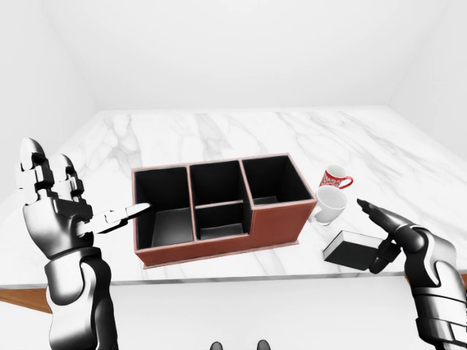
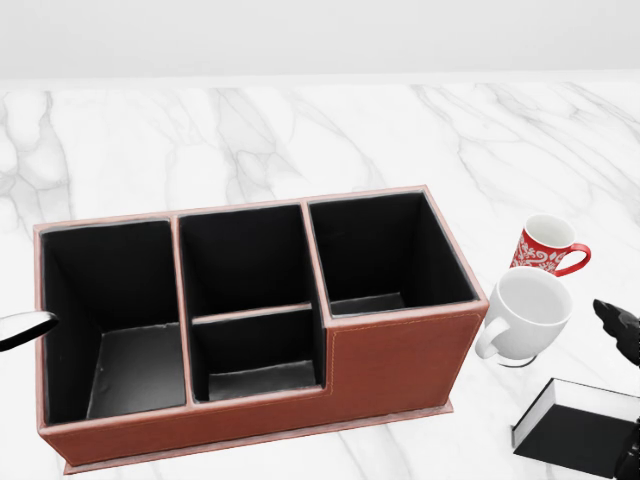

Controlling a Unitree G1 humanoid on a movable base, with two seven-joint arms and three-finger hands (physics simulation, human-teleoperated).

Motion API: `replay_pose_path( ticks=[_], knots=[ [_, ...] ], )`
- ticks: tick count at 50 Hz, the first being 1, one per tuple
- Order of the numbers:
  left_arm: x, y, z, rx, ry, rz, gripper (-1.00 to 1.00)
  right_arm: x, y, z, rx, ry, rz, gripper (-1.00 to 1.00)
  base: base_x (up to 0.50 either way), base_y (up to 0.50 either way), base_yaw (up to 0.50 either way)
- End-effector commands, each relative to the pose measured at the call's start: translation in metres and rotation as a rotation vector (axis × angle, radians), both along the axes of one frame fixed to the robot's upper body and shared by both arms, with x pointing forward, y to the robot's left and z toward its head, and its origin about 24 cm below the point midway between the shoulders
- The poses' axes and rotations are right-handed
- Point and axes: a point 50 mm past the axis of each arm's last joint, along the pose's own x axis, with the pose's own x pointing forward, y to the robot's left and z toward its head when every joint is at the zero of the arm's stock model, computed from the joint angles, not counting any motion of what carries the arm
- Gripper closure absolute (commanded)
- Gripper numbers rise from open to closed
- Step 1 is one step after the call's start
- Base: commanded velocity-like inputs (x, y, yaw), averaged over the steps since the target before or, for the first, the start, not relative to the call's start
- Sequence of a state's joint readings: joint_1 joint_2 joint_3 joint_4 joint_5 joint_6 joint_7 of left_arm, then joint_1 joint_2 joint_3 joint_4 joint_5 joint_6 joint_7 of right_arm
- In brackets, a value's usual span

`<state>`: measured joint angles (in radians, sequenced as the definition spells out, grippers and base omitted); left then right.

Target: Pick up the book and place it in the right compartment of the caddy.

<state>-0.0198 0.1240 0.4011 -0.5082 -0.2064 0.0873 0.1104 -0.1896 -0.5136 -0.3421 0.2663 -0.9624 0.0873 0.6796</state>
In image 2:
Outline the red-brown desk caddy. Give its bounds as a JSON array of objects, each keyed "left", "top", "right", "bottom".
[{"left": 33, "top": 184, "right": 491, "bottom": 476}]

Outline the white mug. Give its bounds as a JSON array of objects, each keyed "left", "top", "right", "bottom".
[{"left": 474, "top": 265, "right": 574, "bottom": 369}]

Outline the red patterned mug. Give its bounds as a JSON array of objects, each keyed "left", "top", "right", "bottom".
[{"left": 509, "top": 213, "right": 593, "bottom": 279}]

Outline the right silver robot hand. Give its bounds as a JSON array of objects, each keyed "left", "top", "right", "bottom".
[{"left": 592, "top": 298, "right": 640, "bottom": 480}]

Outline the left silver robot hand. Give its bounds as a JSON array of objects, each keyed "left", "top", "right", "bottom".
[{"left": 0, "top": 309, "right": 61, "bottom": 353}]

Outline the black book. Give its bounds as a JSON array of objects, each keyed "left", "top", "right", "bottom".
[{"left": 510, "top": 377, "right": 640, "bottom": 479}]

